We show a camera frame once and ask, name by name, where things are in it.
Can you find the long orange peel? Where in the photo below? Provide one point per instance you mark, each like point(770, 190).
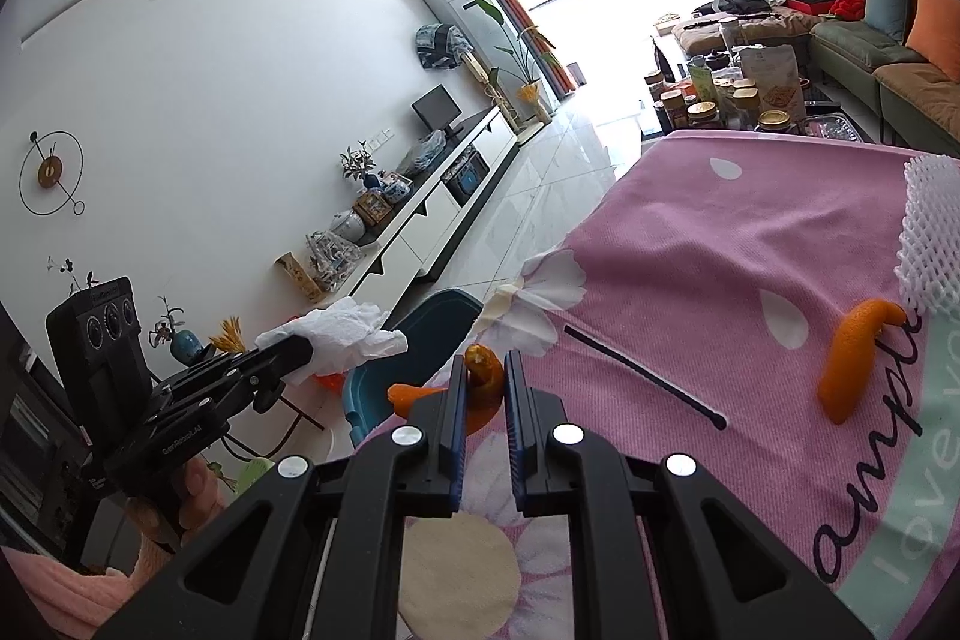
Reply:
point(847, 370)

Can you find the green brown sofa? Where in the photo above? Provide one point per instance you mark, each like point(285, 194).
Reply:
point(847, 44)

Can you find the curled orange peel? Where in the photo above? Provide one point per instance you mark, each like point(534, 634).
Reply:
point(409, 396)

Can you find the crumpled grey plastic bag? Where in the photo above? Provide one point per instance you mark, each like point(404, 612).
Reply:
point(421, 153)

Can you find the orange grey curtain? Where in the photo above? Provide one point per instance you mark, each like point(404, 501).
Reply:
point(517, 3)

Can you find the orange cushion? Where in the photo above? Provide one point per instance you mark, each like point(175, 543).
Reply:
point(937, 25)

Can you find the white foam net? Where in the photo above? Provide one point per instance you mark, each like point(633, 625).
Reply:
point(930, 235)

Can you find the pink floral blanket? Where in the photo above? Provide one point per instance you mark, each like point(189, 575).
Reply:
point(675, 235)

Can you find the white black TV cabinet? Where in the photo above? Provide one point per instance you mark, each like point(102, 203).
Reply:
point(420, 227)

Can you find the red cloth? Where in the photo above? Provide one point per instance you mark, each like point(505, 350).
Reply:
point(846, 6)

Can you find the white tissue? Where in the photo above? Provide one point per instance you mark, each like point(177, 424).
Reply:
point(337, 332)

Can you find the cloth covered standing fan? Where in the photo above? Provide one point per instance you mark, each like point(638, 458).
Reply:
point(442, 44)

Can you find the blue white porcelain jar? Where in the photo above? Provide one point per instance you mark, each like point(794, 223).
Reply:
point(397, 189)

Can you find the teal vase with plant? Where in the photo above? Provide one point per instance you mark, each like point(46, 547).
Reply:
point(182, 347)

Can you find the wall socket row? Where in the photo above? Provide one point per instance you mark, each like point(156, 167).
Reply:
point(379, 139)

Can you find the brown kraft pouch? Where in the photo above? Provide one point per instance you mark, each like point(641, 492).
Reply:
point(772, 78)

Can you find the teal plastic bin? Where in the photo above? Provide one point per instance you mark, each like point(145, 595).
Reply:
point(427, 347)

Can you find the tall plant yellow pot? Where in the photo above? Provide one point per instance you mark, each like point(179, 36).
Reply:
point(529, 94)

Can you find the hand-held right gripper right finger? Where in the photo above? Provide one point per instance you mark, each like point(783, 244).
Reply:
point(514, 437)

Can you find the wheat in dark vase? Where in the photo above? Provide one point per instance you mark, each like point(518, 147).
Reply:
point(225, 336)

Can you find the blue vase with branches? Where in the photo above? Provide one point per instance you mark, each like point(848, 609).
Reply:
point(371, 181)

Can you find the black monitor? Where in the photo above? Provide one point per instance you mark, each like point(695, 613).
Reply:
point(435, 106)

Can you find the green box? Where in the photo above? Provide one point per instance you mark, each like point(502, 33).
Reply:
point(701, 80)

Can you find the dark shelf unit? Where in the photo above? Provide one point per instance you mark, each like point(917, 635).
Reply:
point(30, 445)

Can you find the brown cushioned ottoman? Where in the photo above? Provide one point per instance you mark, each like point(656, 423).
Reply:
point(750, 33)

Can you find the dark coffee table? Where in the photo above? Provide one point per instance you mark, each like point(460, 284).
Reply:
point(821, 99)

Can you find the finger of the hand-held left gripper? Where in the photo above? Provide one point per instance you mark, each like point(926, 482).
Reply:
point(266, 396)
point(277, 351)

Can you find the dark wine bottle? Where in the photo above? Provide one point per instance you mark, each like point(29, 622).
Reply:
point(664, 63)

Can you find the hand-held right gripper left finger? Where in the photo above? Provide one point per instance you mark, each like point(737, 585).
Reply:
point(457, 430)

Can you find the person's left forearm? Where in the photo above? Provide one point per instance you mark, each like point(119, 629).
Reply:
point(67, 595)

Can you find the person's left hand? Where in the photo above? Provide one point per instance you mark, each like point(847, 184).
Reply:
point(196, 486)

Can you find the decorated wooden box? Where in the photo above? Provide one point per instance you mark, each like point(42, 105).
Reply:
point(373, 209)

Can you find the group of wooden lid jars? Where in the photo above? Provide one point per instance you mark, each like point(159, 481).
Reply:
point(703, 114)

